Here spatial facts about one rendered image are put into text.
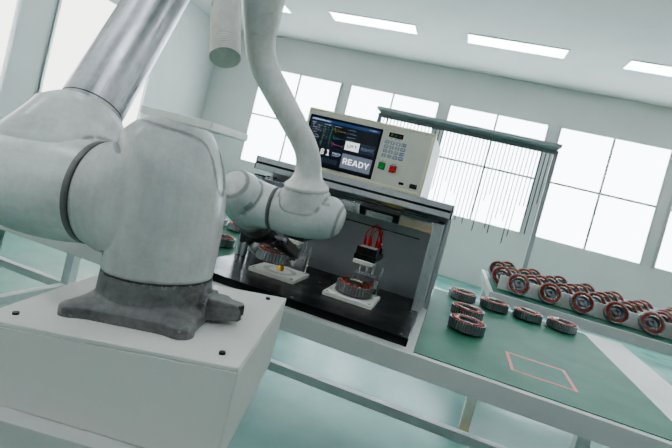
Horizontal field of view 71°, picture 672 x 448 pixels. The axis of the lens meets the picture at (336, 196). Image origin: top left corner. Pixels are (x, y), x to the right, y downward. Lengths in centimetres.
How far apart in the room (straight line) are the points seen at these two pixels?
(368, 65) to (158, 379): 786
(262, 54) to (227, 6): 167
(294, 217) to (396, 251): 69
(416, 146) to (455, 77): 656
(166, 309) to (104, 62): 42
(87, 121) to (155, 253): 24
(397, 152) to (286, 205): 60
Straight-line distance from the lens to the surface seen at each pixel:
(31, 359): 68
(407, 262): 165
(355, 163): 156
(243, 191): 104
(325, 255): 171
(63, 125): 77
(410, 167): 153
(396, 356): 119
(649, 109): 837
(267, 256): 136
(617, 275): 816
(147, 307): 67
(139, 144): 66
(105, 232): 68
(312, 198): 102
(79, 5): 691
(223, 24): 264
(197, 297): 69
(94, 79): 85
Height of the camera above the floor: 111
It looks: 2 degrees down
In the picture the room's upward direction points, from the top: 14 degrees clockwise
